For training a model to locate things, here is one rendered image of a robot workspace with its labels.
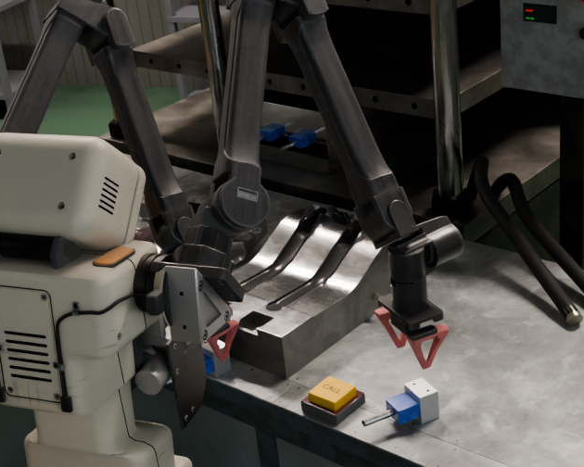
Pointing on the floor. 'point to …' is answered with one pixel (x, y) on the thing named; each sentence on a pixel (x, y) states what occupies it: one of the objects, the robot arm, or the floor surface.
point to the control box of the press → (580, 47)
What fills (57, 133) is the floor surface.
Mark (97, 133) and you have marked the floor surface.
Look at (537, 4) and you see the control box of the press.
